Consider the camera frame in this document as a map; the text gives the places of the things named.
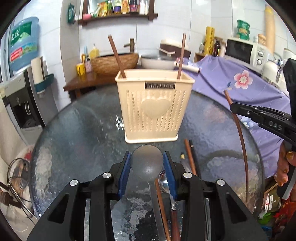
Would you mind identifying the woven basin sink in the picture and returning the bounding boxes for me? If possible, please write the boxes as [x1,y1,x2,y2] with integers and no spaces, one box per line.
[91,53,138,76]

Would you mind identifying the yellow soap bottle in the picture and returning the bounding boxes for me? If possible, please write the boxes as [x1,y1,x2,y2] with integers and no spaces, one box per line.
[89,44,99,60]

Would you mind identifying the tall beige rolled mat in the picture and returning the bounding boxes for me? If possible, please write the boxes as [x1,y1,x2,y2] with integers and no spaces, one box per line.
[264,5,275,53]

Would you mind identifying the brown white rice cooker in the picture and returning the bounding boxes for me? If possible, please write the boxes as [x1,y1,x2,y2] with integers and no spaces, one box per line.
[159,40,182,58]

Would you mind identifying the person's right hand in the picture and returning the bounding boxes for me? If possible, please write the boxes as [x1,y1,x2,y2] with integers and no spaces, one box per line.
[275,142,295,187]

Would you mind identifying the wooden sink counter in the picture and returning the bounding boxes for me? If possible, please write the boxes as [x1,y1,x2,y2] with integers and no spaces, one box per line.
[63,72,116,101]

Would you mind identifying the yellow foil roll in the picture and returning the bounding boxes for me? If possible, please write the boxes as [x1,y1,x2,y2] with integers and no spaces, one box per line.
[204,26,215,55]

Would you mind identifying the white pan with glass lid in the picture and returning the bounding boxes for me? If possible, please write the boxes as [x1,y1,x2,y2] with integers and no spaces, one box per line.
[140,54,201,74]

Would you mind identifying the white microwave oven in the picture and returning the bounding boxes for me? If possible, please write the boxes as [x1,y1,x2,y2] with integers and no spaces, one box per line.
[224,38,273,72]

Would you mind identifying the brass faucet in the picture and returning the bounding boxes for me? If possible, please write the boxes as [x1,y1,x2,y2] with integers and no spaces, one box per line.
[123,38,135,53]

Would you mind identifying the yellow mug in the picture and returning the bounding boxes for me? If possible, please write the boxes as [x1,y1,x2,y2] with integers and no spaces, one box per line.
[76,63,86,76]

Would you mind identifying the round steel spoon wooden handle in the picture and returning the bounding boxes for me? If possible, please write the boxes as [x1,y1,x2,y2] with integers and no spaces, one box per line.
[158,169,182,241]

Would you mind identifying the wooden stool with cables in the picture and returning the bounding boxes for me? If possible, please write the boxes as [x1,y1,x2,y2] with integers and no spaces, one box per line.
[1,145,34,218]

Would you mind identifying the paper cup stack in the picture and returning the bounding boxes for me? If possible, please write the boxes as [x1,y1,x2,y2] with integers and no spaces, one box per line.
[31,56,45,85]

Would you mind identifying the wooden framed wall shelf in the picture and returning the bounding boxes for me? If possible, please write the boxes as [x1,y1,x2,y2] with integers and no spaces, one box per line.
[78,1,158,25]

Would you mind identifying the round glass table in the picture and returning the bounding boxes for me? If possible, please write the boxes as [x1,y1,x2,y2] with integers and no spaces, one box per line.
[30,85,264,240]

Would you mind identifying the translucent plastic ladle spoon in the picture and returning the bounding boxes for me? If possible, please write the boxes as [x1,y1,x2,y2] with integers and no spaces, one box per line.
[131,145,167,240]

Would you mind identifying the purple floral cloth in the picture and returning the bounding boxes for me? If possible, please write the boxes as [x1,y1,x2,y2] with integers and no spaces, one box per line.
[183,55,290,178]

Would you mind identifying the white electric kettle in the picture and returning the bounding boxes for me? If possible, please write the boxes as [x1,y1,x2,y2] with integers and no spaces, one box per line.
[261,60,282,86]

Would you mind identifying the blue water jug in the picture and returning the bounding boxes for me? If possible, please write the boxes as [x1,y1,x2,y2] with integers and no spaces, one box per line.
[9,16,40,72]

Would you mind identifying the brown wooden chopstick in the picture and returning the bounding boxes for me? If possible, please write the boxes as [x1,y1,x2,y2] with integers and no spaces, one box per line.
[177,33,186,79]
[184,139,197,176]
[223,90,249,203]
[108,35,126,78]

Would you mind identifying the black gold-tipped chopstick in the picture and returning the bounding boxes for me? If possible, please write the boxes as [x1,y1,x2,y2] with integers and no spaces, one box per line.
[189,140,201,178]
[154,178,171,241]

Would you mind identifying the beige perforated utensil holder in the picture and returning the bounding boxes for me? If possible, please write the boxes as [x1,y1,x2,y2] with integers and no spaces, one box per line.
[115,69,195,144]

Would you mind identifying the water dispenser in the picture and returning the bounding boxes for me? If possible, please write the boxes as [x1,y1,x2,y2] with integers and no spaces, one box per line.
[4,65,58,145]

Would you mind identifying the green stacked bowls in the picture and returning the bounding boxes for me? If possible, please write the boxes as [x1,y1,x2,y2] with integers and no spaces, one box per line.
[235,20,250,40]

